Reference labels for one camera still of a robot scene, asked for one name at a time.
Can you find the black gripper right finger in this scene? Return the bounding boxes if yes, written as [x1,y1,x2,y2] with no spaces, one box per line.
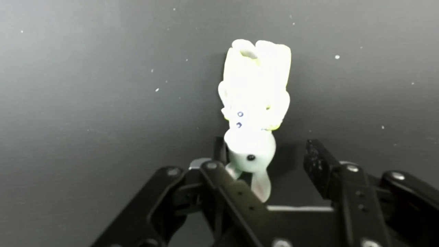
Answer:
[301,138,439,247]

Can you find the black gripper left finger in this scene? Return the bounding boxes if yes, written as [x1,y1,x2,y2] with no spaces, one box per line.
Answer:
[90,135,271,247]

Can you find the white toy figure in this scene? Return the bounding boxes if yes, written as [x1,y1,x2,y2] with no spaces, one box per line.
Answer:
[216,38,293,203]

